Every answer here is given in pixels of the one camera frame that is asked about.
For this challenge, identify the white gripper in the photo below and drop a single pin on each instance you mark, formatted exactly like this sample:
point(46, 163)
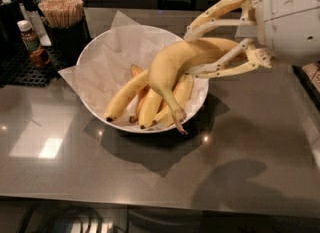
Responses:
point(290, 20)

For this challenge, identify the large yellow banana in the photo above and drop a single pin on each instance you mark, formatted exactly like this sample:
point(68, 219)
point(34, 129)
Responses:
point(174, 60)

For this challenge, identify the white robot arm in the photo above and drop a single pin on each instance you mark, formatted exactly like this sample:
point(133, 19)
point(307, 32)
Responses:
point(311, 73)

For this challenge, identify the right yellow banana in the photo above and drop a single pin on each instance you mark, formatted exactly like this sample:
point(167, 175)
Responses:
point(182, 94)

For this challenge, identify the white bowl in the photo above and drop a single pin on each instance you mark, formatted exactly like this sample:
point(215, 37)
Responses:
point(100, 48)

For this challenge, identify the middle yellow banana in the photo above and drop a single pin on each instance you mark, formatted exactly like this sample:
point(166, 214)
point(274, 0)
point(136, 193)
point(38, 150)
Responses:
point(149, 109)

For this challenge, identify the left yellow banana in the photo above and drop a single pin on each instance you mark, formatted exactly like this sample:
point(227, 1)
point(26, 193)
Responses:
point(124, 96)

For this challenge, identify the white paper liner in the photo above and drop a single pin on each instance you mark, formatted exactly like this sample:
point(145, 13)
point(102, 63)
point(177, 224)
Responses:
point(106, 60)

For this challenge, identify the black cup of wooden sticks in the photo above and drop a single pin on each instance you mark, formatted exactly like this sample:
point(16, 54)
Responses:
point(67, 27)

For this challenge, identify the small red-brown bottle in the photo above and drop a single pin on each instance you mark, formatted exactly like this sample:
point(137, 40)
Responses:
point(40, 58)

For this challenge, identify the white packet strip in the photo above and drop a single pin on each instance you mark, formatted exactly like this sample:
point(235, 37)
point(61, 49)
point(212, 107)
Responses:
point(36, 21)

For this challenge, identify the small sauce bottle white cap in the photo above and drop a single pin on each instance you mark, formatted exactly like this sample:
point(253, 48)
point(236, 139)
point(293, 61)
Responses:
point(28, 35)

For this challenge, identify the black grid mat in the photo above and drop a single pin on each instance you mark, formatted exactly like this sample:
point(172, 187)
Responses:
point(18, 70)

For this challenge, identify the black container far left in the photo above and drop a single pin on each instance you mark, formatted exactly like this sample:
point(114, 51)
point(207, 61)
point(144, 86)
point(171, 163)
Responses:
point(10, 14)

